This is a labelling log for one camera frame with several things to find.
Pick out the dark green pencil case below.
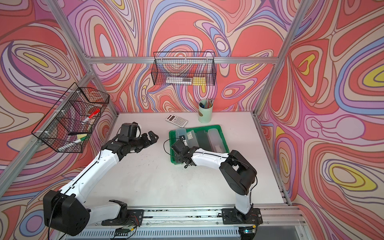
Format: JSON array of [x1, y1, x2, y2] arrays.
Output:
[[196, 130, 213, 152]]

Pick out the black wire basket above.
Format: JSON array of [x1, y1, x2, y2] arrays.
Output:
[[32, 83, 110, 153], [151, 51, 217, 86]]

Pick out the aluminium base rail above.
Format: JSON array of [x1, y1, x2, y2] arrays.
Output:
[[56, 205, 313, 240]]

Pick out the clear box in basket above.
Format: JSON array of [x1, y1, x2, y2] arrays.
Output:
[[166, 77, 193, 85]]

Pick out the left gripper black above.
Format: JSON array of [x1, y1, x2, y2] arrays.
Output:
[[128, 130, 159, 153]]

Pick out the green plastic storage box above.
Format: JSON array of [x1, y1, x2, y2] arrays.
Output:
[[169, 125, 230, 165]]

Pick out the pale green pen cup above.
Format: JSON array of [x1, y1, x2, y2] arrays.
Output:
[[198, 103, 214, 124]]

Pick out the white calculator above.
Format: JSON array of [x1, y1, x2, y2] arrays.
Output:
[[166, 114, 188, 128]]

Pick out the yellow box in basket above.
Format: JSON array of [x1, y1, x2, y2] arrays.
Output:
[[192, 77, 207, 86]]

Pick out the red marker in basket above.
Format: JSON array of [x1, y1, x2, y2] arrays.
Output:
[[82, 109, 101, 124]]

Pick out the frosted white pencil case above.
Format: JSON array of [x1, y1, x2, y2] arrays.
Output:
[[208, 129, 226, 153]]

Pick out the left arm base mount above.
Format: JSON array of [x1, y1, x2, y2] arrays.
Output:
[[102, 200, 144, 227]]

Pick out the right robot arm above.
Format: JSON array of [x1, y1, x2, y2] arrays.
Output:
[[171, 141, 257, 215]]

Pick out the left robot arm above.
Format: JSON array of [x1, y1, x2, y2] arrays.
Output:
[[43, 131, 159, 236]]

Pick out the green white marker in basket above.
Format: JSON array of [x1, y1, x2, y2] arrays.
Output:
[[57, 134, 90, 153]]

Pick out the black wire basket back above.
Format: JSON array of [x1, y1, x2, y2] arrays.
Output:
[[151, 51, 217, 86]]

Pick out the light blue pencil case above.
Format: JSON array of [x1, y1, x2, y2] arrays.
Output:
[[176, 128, 187, 142]]

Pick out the black wire basket left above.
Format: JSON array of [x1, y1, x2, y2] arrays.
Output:
[[32, 83, 110, 153]]

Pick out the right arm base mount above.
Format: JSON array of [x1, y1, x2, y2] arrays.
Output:
[[218, 207, 263, 226]]

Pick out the pens in cup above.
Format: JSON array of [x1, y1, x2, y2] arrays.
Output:
[[199, 99, 214, 109]]

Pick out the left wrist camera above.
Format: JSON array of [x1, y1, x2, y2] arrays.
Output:
[[118, 122, 141, 143]]

